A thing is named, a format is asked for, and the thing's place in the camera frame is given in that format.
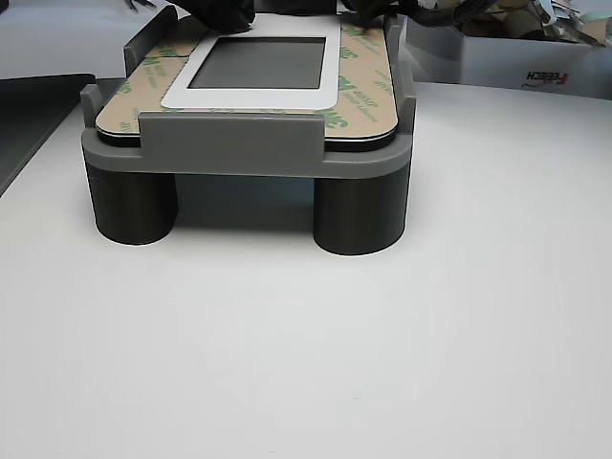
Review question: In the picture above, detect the black braided cable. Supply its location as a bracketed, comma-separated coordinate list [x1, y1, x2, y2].
[405, 0, 487, 29]

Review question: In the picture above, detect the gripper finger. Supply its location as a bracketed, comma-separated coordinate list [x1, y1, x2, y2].
[179, 0, 257, 34]
[338, 0, 401, 34]

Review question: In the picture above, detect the tan 3M protective film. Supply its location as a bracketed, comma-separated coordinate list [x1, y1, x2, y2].
[95, 16, 399, 142]

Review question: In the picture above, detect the dark grey flat tray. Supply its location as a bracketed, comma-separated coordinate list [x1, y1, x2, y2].
[0, 73, 99, 197]

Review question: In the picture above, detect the grey printed fixture stand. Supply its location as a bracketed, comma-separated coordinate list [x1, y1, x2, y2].
[79, 5, 418, 257]

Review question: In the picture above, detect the white framed display panel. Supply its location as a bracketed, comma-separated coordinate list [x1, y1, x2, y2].
[94, 21, 400, 153]

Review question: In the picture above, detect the white Feetech cardboard box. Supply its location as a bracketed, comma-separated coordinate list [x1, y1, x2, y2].
[404, 18, 612, 102]

